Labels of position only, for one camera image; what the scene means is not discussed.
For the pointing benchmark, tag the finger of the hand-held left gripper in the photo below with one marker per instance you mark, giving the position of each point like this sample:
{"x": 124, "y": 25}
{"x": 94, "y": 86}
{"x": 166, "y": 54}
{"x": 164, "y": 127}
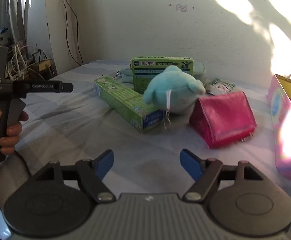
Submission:
{"x": 68, "y": 87}

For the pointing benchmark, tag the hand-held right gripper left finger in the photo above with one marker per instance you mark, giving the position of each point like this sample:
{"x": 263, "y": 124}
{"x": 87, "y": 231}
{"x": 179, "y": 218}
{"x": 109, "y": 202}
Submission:
{"x": 105, "y": 163}

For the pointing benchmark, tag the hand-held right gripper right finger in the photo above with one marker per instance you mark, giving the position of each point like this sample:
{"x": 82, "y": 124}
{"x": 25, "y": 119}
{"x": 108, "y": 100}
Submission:
{"x": 191, "y": 164}

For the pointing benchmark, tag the long green toothpaste box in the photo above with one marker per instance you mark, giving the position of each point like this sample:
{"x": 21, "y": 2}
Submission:
{"x": 121, "y": 97}

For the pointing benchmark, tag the pink zipper pouch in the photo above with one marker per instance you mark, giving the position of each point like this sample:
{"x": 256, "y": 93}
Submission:
{"x": 223, "y": 116}

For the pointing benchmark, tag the light blue fabric pouch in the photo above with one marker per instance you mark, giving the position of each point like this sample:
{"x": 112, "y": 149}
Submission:
{"x": 126, "y": 76}

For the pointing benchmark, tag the green medicine box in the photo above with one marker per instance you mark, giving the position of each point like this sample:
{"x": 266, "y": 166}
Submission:
{"x": 145, "y": 71}

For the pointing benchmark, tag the teal plush toy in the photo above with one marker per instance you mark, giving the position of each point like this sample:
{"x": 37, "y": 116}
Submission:
{"x": 171, "y": 87}

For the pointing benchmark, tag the pink storage box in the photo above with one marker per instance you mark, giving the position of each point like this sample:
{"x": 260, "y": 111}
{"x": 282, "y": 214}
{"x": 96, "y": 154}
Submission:
{"x": 276, "y": 105}

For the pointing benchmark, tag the person's left hand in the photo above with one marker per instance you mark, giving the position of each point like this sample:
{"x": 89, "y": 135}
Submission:
{"x": 11, "y": 131}

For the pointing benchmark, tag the yellowish power strip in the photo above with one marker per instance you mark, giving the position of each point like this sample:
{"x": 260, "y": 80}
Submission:
{"x": 45, "y": 65}

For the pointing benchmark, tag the bundle of white pipes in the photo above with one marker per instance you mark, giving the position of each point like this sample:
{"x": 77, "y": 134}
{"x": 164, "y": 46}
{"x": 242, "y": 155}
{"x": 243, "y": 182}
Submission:
{"x": 20, "y": 10}

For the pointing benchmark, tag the patterned tissue pack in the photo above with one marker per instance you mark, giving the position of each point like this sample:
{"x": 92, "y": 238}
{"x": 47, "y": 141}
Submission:
{"x": 220, "y": 85}

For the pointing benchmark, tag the white wall sticker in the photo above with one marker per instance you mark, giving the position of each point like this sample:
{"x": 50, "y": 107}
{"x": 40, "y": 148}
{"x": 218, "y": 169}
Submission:
{"x": 181, "y": 8}

